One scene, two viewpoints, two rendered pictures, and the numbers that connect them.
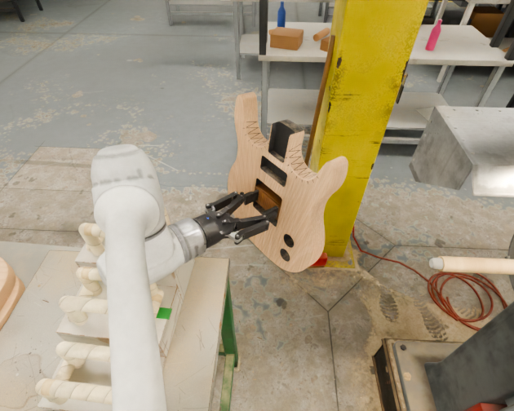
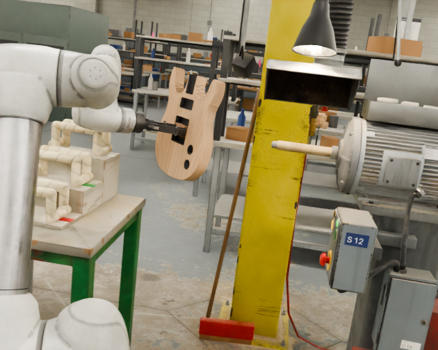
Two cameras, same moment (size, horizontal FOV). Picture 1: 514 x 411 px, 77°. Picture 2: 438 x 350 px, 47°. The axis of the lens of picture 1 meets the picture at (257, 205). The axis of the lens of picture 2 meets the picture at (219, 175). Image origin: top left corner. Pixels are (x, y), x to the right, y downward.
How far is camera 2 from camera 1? 137 cm
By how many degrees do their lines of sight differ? 33
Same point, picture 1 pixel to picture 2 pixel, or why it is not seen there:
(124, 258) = not seen: hidden behind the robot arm
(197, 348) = (106, 218)
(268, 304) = not seen: outside the picture
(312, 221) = (204, 123)
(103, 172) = (99, 49)
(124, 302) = not seen: hidden behind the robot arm
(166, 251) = (113, 107)
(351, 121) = (272, 155)
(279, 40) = (234, 132)
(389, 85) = (300, 125)
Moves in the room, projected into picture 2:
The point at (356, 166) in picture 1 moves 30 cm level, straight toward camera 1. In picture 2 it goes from (280, 203) to (258, 217)
